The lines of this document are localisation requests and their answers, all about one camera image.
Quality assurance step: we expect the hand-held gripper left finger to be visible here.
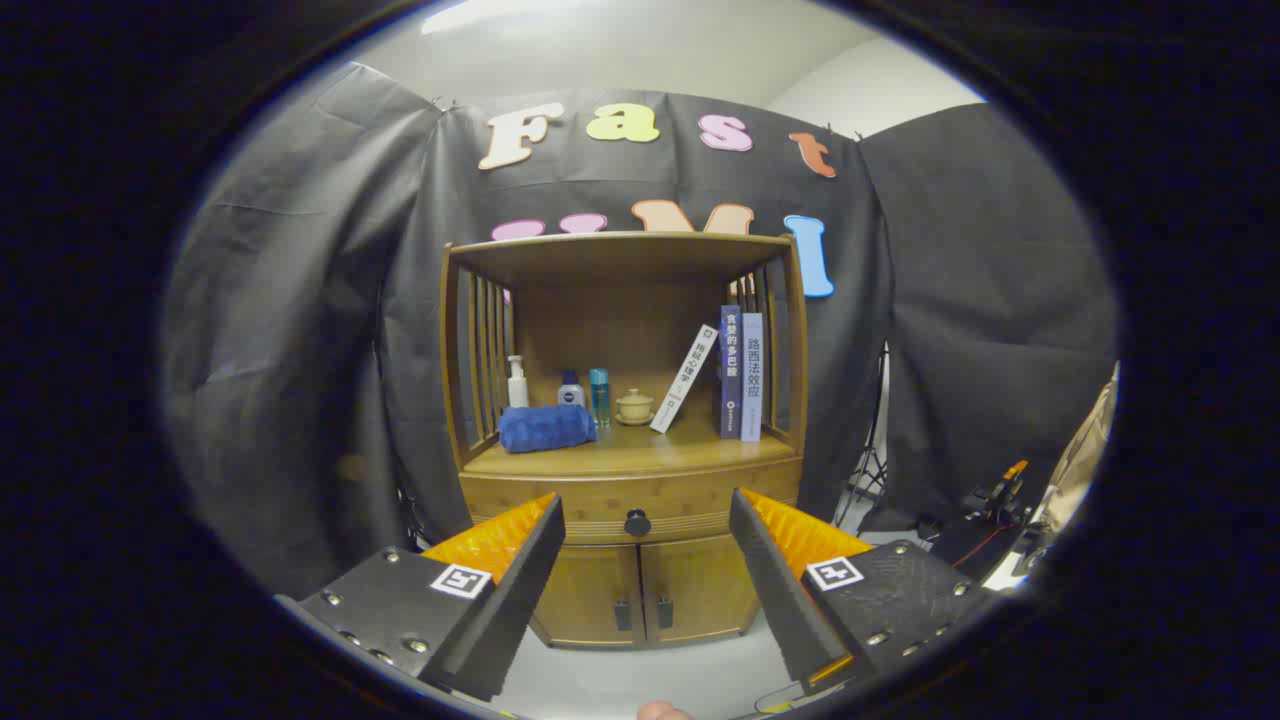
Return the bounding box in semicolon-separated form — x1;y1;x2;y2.
275;492;567;703

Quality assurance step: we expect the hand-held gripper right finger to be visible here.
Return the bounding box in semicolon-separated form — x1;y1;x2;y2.
728;487;1001;696

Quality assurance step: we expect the wooden cabinet door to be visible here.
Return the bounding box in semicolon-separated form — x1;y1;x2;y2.
530;545;646;649
640;535;761;643

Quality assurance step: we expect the wooden countertop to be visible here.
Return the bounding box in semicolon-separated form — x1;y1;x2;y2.
465;415;801;476

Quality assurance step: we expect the wooden cabinet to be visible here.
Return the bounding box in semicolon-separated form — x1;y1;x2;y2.
440;231;809;651

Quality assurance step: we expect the blue rolled towel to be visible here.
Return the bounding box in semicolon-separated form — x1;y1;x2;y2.
498;404;598;454

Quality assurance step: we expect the black and orange device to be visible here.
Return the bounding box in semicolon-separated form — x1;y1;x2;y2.
930;460;1051;581

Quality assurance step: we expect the pale lavender book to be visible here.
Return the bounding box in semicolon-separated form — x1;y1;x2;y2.
741;312;765;443

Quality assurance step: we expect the dark blue book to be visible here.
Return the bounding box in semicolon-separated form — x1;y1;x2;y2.
719;305;744;440

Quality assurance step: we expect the white book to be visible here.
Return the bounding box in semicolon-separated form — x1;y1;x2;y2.
649;323;720;435

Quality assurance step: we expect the tan fabric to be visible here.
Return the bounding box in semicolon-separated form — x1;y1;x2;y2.
1040;365;1119;531

